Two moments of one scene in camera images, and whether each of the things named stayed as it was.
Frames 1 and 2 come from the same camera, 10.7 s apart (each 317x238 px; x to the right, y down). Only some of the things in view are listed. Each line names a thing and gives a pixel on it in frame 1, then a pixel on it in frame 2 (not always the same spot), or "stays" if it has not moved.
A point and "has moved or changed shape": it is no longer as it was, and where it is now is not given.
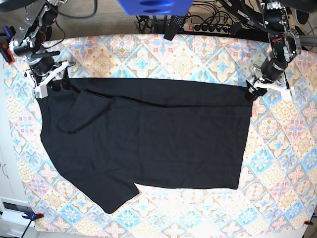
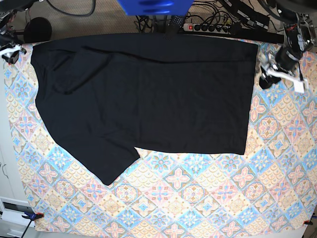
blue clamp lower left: (32, 216) stays
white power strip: (208, 29) stays
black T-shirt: (106, 135) has moved or changed shape
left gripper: (42, 65) → (9, 47)
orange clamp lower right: (307, 222) stays
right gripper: (272, 69) → (286, 58)
